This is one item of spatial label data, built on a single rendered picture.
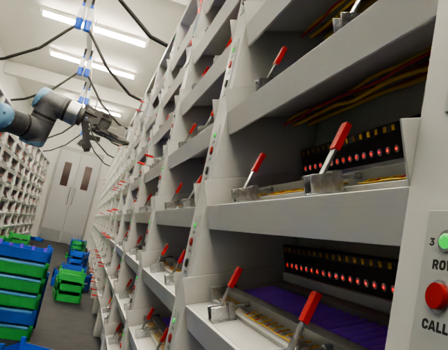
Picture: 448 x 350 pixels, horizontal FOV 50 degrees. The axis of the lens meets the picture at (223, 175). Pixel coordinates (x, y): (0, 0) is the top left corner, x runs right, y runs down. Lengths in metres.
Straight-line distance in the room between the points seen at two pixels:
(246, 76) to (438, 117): 0.67
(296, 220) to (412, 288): 0.22
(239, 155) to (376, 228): 0.58
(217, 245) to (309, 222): 0.44
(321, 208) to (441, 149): 0.17
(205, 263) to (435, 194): 0.64
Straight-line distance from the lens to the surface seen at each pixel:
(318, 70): 0.61
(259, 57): 1.02
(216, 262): 0.94
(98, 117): 1.89
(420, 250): 0.35
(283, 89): 0.70
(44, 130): 1.90
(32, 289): 2.70
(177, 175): 1.63
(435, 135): 0.36
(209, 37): 1.52
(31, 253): 2.67
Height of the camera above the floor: 0.67
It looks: 8 degrees up
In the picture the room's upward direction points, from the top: 12 degrees clockwise
